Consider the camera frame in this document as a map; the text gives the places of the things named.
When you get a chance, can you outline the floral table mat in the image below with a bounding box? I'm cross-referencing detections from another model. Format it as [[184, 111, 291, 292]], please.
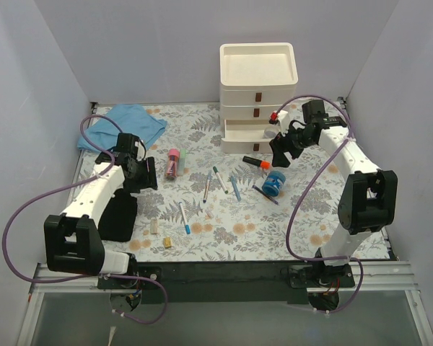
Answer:
[[105, 103, 344, 262]]

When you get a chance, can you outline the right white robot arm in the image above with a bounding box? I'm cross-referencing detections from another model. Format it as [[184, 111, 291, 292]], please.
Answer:
[[269, 97, 398, 287]]

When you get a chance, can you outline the black cloth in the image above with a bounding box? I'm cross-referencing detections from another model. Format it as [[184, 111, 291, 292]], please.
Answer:
[[98, 189, 137, 242]]

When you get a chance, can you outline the blue marker pen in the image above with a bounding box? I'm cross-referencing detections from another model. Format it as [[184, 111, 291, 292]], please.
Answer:
[[229, 175, 241, 202]]

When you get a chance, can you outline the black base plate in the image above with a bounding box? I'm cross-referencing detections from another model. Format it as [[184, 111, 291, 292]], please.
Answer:
[[97, 262, 357, 306]]

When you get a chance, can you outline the small yellow sharpener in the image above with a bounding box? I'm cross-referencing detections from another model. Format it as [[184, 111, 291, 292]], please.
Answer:
[[163, 237, 172, 249]]

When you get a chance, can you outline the purple slim marker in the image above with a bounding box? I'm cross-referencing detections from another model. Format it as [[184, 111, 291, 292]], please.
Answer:
[[203, 171, 212, 203]]

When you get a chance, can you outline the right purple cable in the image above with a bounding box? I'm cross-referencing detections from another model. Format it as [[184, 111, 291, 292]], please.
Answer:
[[276, 94, 364, 315]]

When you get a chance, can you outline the white marker blue cap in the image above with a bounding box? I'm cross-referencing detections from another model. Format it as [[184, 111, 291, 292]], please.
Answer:
[[178, 202, 191, 235]]

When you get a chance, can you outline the light green eraser stick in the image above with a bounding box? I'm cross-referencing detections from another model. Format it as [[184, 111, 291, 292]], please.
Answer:
[[177, 148, 187, 176]]

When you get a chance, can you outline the blue round jar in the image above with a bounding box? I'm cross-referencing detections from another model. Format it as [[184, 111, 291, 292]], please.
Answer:
[[261, 171, 286, 197]]

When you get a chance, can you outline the aluminium front rail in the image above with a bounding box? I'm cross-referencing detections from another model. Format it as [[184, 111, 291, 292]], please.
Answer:
[[18, 261, 433, 345]]

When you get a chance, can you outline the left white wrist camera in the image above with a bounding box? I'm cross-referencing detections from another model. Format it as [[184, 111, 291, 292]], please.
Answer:
[[135, 139, 146, 161]]

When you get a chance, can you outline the green-capped white marker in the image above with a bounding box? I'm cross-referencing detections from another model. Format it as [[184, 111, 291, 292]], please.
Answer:
[[212, 166, 229, 194]]

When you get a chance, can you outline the white three-drawer organizer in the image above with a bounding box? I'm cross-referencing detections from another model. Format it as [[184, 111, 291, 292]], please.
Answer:
[[219, 43, 299, 154]]

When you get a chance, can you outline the beige eraser block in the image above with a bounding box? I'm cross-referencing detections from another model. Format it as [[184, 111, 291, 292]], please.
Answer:
[[150, 218, 158, 235]]

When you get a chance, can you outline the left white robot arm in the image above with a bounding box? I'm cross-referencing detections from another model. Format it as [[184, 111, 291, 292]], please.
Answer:
[[44, 133, 157, 288]]

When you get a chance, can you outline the clear purple small jar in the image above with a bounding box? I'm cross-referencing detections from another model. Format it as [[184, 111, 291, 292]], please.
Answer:
[[263, 125, 279, 139]]

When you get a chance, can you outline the black orange highlighter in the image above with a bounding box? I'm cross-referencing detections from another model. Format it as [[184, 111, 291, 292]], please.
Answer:
[[242, 156, 271, 169]]

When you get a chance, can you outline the small white eraser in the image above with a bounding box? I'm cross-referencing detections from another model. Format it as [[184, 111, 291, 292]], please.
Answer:
[[206, 208, 214, 218]]

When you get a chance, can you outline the purple pen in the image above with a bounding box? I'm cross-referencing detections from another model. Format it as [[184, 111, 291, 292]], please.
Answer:
[[252, 185, 279, 205]]

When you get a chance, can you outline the white drawer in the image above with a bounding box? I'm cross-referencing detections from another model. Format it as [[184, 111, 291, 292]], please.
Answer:
[[221, 120, 279, 154]]

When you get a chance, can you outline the pink-capped clear tube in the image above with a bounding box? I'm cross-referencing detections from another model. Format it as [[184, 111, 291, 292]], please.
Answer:
[[165, 148, 180, 180]]

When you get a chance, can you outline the blue cloth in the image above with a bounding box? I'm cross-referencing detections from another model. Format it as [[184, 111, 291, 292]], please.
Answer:
[[84, 105, 167, 150]]

